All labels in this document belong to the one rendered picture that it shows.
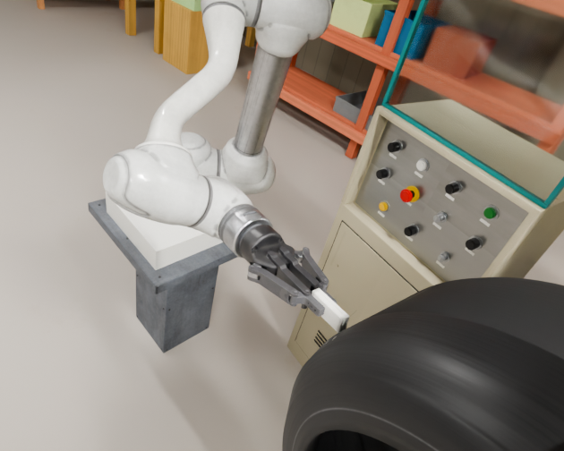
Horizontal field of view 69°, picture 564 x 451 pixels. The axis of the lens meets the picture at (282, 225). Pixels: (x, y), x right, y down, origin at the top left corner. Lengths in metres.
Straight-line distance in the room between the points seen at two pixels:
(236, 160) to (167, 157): 0.71
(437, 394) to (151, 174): 0.50
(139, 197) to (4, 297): 1.70
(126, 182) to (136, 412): 1.34
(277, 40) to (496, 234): 0.76
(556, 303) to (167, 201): 0.55
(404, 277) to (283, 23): 0.83
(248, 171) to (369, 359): 1.05
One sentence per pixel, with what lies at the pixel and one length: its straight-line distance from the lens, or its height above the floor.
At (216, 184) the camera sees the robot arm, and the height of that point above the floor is 1.26.
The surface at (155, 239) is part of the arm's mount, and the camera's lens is 1.43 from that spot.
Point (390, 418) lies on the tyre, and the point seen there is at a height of 1.35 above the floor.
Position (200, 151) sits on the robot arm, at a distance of 1.41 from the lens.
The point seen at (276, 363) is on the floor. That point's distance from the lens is 2.06.
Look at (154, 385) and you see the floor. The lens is 1.95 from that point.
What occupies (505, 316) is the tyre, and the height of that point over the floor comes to 1.43.
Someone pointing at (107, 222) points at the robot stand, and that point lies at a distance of 1.64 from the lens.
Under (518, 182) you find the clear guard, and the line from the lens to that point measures 1.16.
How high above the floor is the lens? 1.70
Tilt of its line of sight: 38 degrees down
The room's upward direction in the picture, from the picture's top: 16 degrees clockwise
